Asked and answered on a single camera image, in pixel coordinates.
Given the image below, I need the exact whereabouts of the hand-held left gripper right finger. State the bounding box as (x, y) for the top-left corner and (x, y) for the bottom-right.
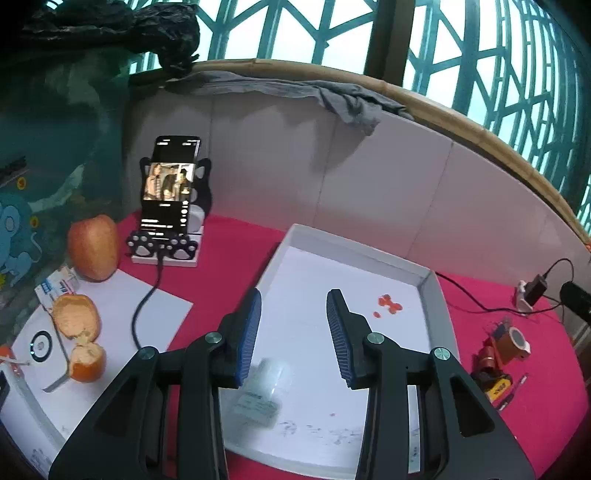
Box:
(326, 289), (536, 480)

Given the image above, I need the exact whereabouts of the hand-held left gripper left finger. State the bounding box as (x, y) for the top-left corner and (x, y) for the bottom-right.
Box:
(48, 287), (263, 480)

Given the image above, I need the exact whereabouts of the white shallow tray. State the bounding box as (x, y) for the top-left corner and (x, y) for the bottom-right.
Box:
(217, 224), (462, 478)

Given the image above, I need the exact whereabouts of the white plastic bottle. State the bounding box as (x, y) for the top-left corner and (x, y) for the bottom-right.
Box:
(233, 357), (294, 428)

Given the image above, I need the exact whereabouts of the brown tape roll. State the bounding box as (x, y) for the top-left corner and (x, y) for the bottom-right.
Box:
(492, 325), (532, 365)

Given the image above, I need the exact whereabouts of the clear ballpoint pen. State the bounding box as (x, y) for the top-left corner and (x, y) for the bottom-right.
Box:
(496, 375), (527, 409)

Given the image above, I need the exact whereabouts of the red tablecloth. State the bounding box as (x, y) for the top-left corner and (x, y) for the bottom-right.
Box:
(115, 210), (591, 480)

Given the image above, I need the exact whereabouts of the white paper sheet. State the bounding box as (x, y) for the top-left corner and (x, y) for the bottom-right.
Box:
(9, 268), (194, 393)

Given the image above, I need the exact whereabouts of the cat paw phone stand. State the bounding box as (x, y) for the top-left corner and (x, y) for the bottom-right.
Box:
(127, 157), (213, 268)

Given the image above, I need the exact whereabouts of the black smartphone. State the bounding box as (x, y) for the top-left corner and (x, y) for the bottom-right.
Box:
(140, 135), (202, 236)

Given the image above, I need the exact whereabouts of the half peeled orange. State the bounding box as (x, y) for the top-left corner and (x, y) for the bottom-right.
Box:
(68, 342), (107, 383)

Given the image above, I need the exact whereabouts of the yellow cylinder black cap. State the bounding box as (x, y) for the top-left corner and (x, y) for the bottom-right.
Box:
(471, 369), (513, 402)

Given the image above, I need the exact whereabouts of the white partition board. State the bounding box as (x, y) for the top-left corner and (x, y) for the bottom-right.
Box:
(122, 74), (589, 287)

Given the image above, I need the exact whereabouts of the orange peel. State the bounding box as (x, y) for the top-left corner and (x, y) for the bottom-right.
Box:
(51, 295), (101, 344)

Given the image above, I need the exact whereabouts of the red apple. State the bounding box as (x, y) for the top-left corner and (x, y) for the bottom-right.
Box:
(67, 215), (119, 282)

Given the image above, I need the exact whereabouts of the white power adapter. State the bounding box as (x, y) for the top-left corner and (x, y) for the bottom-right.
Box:
(515, 281), (541, 310)

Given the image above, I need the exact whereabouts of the small white blue carton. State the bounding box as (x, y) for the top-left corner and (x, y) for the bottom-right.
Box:
(34, 265), (79, 310)

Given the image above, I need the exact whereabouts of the white round device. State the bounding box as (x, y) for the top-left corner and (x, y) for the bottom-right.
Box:
(9, 318), (65, 374)

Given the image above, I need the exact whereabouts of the grey cloth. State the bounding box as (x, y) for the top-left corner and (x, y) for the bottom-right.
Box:
(171, 71), (414, 137)

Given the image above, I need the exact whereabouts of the black cylindrical object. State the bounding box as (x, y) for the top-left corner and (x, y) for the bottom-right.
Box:
(560, 281), (591, 324)

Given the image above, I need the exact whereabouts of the teal window lattice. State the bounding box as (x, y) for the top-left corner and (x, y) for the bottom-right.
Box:
(124, 0), (591, 232)

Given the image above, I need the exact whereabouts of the black plastic bag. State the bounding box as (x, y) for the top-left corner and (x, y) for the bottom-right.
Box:
(21, 0), (201, 77)

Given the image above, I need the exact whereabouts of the thick black phone cable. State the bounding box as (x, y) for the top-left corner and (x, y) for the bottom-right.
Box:
(133, 258), (166, 352)

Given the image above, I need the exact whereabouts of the thin black charger cable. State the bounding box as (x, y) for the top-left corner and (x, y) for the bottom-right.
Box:
(540, 257), (575, 321)

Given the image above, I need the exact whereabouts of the curved wooden rail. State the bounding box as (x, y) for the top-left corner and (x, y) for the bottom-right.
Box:
(194, 59), (591, 241)

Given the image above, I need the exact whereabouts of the cartoon wall poster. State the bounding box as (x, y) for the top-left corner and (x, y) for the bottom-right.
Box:
(0, 60), (125, 319)

